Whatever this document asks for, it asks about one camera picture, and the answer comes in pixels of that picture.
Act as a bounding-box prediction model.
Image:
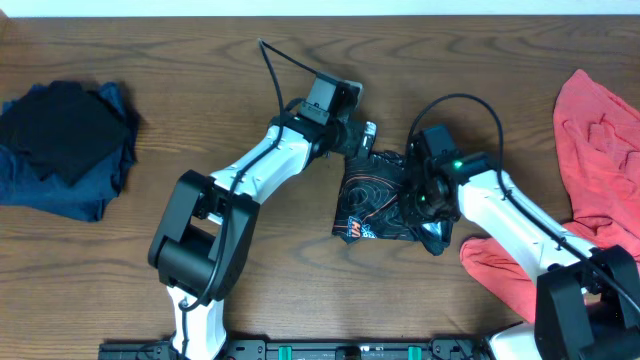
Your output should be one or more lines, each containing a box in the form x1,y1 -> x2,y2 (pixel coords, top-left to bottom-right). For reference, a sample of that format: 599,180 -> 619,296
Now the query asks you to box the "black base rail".
98,339 -> 492,360

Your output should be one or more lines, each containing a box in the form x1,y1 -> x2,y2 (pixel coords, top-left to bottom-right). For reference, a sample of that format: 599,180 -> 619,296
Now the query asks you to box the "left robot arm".
148,73 -> 376,359

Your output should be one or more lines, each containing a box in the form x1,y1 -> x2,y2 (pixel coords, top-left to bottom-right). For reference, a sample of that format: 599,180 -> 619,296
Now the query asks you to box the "red t-shirt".
459,70 -> 639,323

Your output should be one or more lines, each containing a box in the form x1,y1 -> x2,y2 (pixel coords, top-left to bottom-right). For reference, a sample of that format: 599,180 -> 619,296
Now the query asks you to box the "black printed cycling jersey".
331,151 -> 452,256

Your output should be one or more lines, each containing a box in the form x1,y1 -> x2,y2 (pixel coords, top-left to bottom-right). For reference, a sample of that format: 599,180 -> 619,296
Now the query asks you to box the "folded black garment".
1,81 -> 131,185

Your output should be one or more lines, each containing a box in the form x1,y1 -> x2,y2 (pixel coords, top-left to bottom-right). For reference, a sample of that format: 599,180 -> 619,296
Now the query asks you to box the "folded blue garment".
1,82 -> 138,222

